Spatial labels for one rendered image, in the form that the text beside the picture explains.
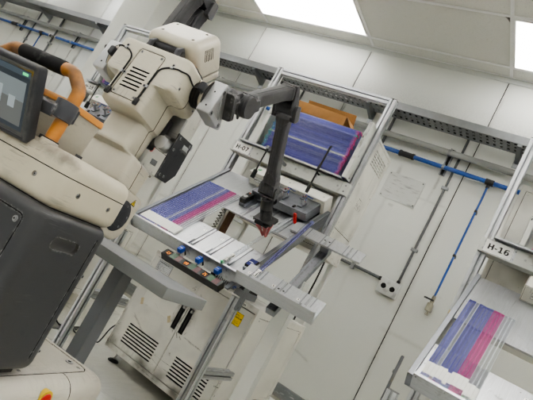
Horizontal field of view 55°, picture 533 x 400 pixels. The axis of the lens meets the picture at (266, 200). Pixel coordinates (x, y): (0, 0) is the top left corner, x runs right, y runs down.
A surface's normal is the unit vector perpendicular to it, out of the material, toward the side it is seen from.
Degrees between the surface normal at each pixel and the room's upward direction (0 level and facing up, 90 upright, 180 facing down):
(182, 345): 90
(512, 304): 44
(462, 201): 90
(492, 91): 90
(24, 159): 90
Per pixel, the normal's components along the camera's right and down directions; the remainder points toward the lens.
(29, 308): 0.84, 0.40
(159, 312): -0.40, -0.33
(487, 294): 0.06, -0.86
